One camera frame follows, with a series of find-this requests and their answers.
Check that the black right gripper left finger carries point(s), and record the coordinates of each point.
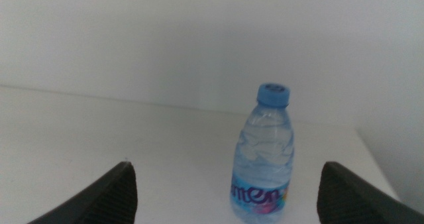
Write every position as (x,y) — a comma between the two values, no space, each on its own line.
(109,197)

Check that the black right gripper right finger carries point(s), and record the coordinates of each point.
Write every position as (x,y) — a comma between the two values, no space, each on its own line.
(348,201)

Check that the small water bottle blue cap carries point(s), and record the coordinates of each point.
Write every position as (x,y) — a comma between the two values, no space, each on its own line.
(261,157)

